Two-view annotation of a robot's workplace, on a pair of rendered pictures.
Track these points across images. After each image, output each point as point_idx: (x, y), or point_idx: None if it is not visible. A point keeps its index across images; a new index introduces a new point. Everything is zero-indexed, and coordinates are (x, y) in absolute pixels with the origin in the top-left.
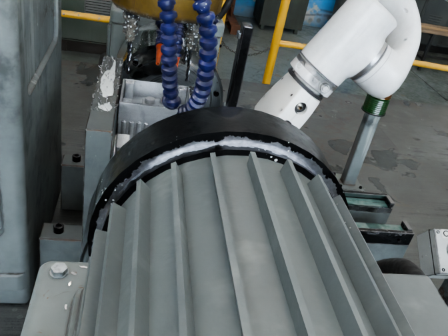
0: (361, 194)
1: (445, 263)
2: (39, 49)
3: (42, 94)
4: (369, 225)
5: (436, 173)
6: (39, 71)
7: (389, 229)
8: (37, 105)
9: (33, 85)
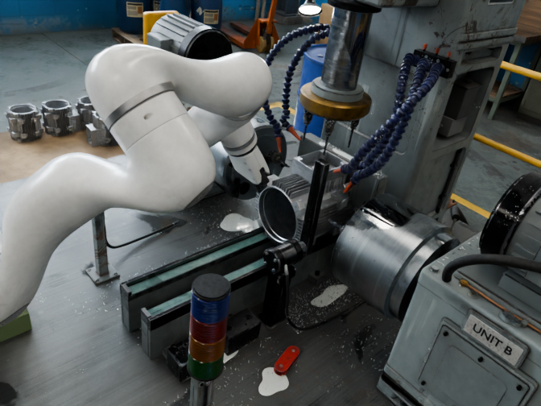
0: (175, 305)
1: None
2: (369, 127)
3: (356, 146)
4: (159, 280)
5: None
6: (361, 134)
7: (142, 276)
8: (345, 139)
9: (347, 127)
